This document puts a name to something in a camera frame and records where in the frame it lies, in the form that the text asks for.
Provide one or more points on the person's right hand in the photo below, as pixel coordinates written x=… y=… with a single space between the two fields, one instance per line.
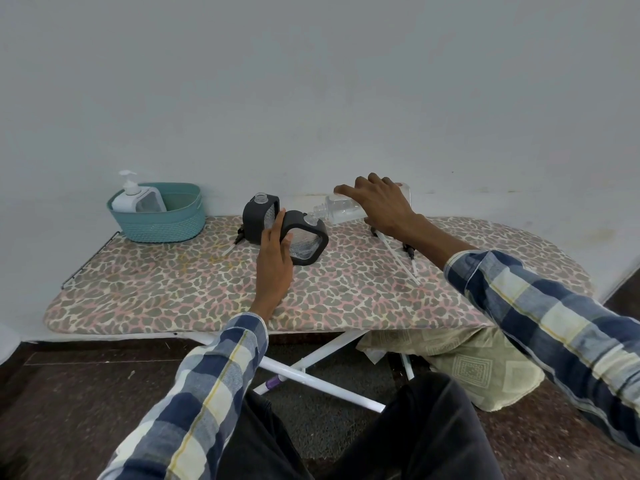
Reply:
x=387 y=207

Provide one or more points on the white pump head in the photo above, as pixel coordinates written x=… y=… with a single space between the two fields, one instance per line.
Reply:
x=131 y=187

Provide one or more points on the leopard print ironing board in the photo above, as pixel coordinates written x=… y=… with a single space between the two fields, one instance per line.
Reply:
x=175 y=294

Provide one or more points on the teal plastic basket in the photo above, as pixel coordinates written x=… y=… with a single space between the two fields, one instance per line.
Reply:
x=160 y=227

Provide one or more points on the person's left hand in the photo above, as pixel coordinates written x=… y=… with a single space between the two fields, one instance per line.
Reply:
x=275 y=274

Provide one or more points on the long-tube black pump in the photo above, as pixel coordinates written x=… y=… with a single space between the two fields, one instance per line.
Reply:
x=397 y=257

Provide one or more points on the person's left forearm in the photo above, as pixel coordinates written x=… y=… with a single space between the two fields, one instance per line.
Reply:
x=210 y=394

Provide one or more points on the person's right forearm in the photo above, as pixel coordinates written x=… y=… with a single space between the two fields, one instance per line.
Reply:
x=540 y=309

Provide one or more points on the black soap dispenser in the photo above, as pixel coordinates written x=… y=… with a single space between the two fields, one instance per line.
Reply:
x=252 y=219
x=320 y=252

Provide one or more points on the tall clear plastic bottle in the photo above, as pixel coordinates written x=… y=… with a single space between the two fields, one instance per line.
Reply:
x=342 y=212

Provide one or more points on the person's black trousers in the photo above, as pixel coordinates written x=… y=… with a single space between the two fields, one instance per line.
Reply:
x=430 y=429

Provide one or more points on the white square dispenser bottle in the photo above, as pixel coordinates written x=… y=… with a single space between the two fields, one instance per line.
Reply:
x=147 y=200

